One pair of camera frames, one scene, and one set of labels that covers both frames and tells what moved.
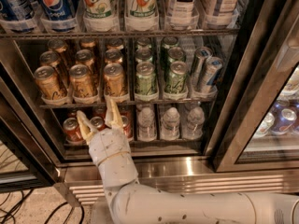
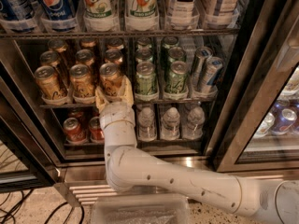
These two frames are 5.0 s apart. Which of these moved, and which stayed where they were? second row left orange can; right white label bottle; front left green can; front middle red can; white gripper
Moved: white gripper
Stayed: front left green can; right white label bottle; second row left orange can; front middle red can
